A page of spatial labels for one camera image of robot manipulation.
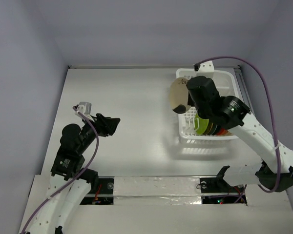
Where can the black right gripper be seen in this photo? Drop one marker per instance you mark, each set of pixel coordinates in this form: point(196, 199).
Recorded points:
point(192, 98)

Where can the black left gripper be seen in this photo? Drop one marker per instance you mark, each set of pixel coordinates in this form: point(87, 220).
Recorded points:
point(106, 125)

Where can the cream plate with black pattern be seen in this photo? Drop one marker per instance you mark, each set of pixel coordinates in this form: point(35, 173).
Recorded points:
point(178, 96)

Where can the lime green plate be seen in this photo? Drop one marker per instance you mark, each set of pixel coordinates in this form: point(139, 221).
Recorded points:
point(201, 126)

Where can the yellow brown patterned plate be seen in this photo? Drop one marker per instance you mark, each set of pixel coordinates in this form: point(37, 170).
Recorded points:
point(208, 133)

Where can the blue white patterned plate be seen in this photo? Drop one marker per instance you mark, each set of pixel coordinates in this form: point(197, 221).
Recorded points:
point(215, 129)

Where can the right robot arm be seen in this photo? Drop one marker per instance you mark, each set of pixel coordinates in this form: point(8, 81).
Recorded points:
point(275, 172)

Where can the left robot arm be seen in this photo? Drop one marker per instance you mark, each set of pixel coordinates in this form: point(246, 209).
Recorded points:
point(71, 179)

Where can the white plastic dish rack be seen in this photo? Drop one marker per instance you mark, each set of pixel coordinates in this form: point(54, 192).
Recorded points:
point(226, 86)

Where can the orange plate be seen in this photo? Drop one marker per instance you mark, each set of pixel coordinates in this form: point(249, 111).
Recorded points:
point(222, 132)

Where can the beige plate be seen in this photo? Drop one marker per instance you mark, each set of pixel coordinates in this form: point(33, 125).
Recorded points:
point(229, 134)

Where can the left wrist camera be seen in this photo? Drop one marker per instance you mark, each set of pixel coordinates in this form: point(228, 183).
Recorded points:
point(84, 108)

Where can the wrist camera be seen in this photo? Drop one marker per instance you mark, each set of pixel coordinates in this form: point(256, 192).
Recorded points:
point(84, 108)
point(204, 67)

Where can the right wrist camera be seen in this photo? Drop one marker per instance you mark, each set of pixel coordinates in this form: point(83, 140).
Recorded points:
point(204, 67)

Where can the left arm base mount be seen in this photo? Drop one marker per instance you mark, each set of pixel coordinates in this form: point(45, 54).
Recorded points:
point(102, 195)

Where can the foil covered front rail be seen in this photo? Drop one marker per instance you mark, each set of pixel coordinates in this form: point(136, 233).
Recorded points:
point(156, 190)

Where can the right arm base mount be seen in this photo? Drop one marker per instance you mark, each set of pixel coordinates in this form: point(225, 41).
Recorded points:
point(217, 191)

